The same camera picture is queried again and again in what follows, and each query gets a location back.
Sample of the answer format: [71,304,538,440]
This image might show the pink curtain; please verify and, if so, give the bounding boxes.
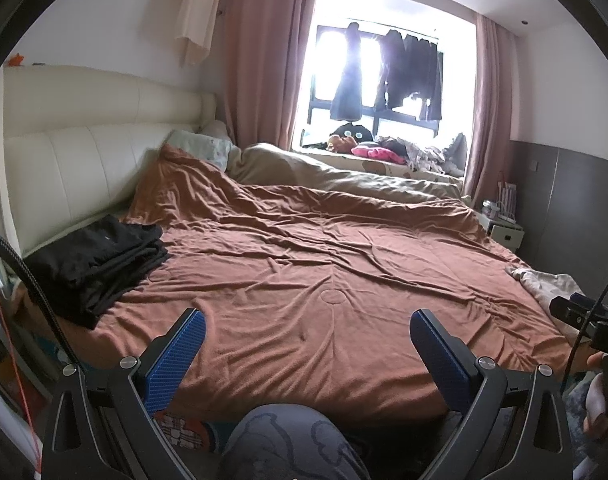
[223,0,315,148]
[464,14,517,209]

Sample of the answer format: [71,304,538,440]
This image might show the white bedside cabinet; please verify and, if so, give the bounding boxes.
[476,212,525,252]

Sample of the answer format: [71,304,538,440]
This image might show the pink cushion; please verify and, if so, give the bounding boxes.
[351,145,406,165]

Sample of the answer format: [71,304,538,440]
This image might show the folded black clothes stack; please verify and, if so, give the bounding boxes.
[24,214,169,330]

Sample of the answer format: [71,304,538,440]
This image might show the black cable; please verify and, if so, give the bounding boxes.
[0,221,83,369]

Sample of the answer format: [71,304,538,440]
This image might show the cream padded headboard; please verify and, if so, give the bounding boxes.
[0,65,216,255]

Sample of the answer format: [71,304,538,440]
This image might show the cream folded sheet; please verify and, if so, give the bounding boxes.
[505,266,582,344]

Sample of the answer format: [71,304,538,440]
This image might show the brown bed blanket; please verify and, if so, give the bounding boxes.
[62,146,570,422]

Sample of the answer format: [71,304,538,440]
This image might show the pink left curtain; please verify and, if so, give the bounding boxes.
[223,0,315,148]

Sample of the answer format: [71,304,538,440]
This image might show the person's right hand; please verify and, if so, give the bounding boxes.
[584,352,608,442]

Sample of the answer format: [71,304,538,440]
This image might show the beige duvet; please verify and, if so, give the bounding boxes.
[227,143,472,206]

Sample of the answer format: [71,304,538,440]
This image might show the hanging dark shirts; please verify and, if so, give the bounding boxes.
[374,29,444,122]

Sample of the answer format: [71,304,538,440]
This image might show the cream hanging cloth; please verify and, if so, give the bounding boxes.
[175,0,219,66]

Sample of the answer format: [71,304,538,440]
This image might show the hanging dark trousers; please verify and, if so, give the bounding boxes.
[330,22,362,122]

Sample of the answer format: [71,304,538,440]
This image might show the pink right curtain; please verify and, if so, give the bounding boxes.
[464,14,517,209]

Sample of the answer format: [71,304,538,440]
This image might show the black plush toy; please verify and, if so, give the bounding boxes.
[334,122,373,143]

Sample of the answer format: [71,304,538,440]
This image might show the light green pillow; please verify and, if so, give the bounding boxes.
[166,129,233,171]

